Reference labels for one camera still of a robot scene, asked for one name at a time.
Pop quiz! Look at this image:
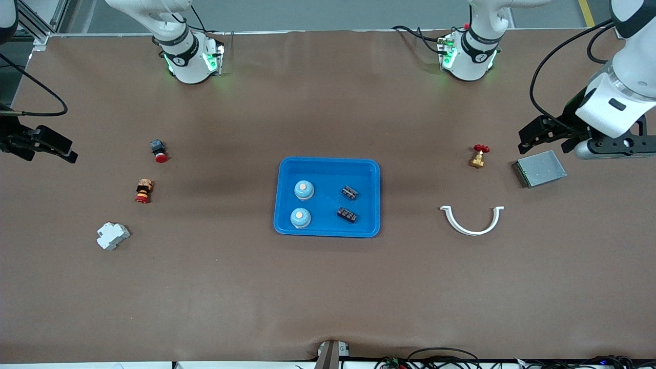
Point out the blue plastic tray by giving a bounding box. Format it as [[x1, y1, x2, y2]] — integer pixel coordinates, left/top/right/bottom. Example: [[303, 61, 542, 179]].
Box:
[[273, 156, 381, 238]]

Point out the silver metal power supply box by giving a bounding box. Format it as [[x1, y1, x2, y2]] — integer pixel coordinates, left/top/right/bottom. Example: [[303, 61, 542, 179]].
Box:
[[511, 150, 568, 189]]

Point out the white circuit breaker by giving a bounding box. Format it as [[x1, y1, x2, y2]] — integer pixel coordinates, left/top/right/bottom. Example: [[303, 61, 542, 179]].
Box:
[[96, 221, 131, 251]]

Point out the white arched pipe clamp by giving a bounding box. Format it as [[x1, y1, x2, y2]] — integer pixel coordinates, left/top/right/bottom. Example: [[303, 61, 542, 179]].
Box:
[[440, 206, 505, 236]]

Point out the brown table cover mat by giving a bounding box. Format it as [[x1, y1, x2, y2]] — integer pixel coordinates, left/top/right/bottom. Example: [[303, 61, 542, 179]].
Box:
[[0, 28, 656, 364]]

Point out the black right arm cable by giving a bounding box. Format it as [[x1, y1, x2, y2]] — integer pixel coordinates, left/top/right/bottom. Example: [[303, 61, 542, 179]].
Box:
[[0, 53, 69, 117]]

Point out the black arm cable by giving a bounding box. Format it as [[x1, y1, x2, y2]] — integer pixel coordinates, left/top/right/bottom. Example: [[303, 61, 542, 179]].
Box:
[[0, 53, 69, 117], [529, 19, 623, 129]]

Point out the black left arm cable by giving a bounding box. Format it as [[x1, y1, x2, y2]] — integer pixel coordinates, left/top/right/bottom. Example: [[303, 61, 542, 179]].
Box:
[[529, 19, 623, 129]]

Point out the brass valve red handle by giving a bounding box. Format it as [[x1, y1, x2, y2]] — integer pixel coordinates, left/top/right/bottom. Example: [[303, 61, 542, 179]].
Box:
[[469, 143, 490, 169]]

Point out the red yellow button switch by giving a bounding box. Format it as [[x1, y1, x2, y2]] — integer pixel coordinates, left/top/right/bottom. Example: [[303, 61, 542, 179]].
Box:
[[135, 178, 154, 204]]

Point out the black cable bundle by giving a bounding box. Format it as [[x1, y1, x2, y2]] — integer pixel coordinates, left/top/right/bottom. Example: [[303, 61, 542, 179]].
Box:
[[512, 355, 656, 369]]

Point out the black looped cable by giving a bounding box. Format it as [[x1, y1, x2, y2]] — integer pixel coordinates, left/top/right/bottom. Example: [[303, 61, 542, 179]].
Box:
[[407, 347, 482, 369]]

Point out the grey camera stand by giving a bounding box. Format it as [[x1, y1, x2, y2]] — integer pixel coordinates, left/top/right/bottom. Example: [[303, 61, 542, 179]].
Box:
[[315, 340, 350, 369]]

